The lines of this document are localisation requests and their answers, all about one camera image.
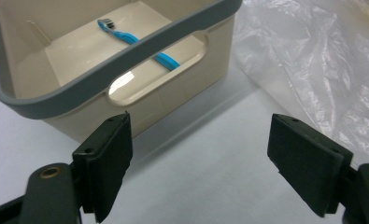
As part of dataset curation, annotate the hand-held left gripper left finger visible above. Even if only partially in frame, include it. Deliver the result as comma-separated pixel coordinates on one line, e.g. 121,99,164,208
72,112,134,224

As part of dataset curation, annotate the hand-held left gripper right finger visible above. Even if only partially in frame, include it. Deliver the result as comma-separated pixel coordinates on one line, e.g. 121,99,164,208
267,113,354,218

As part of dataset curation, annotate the beige bin with grey rim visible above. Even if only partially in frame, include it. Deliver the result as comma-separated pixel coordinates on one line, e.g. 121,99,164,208
0,0,245,145

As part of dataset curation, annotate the clear plastic bag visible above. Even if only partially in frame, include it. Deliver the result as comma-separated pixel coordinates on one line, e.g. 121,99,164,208
233,0,369,166

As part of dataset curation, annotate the blue and grey toothbrush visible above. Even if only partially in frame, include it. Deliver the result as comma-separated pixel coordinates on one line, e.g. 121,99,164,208
97,18,181,72

